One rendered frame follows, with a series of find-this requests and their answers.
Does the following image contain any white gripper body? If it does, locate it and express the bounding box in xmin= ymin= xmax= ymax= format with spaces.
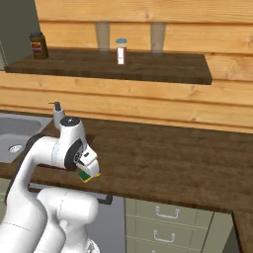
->
xmin=79 ymin=149 xmax=101 ymax=178

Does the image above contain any green and yellow sponge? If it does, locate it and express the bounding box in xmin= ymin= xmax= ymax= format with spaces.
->
xmin=78 ymin=170 xmax=102 ymax=184

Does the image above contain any white soap dispenser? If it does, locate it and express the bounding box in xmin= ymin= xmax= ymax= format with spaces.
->
xmin=48 ymin=101 xmax=67 ymax=130

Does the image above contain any grey dishwasher door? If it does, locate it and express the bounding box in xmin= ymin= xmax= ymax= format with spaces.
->
xmin=83 ymin=193 xmax=127 ymax=253

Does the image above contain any grey steel sink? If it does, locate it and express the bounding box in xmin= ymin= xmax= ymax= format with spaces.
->
xmin=0 ymin=113 xmax=54 ymax=164

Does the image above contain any pale green drawer front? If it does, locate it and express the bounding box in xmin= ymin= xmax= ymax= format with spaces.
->
xmin=133 ymin=198 xmax=215 ymax=229
xmin=126 ymin=214 xmax=208 ymax=247
xmin=126 ymin=235 xmax=203 ymax=253

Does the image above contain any dark wooden shelf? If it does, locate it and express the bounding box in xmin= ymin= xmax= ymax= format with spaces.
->
xmin=4 ymin=47 xmax=213 ymax=86

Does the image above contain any spice bottle with blue lid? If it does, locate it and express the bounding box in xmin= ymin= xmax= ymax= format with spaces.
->
xmin=115 ymin=38 xmax=128 ymax=66

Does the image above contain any dark jar with red label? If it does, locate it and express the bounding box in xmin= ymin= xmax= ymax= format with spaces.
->
xmin=29 ymin=31 xmax=49 ymax=60

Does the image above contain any dark dishwasher handle bar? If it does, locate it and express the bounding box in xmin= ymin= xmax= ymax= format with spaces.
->
xmin=27 ymin=183 xmax=114 ymax=206

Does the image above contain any white drawer handle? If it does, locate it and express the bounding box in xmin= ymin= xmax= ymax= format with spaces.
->
xmin=154 ymin=205 xmax=181 ymax=220
xmin=152 ymin=229 xmax=177 ymax=244

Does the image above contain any grey shelf bracket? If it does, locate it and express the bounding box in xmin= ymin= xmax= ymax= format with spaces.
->
xmin=150 ymin=22 xmax=167 ymax=54
xmin=95 ymin=22 xmax=111 ymax=52

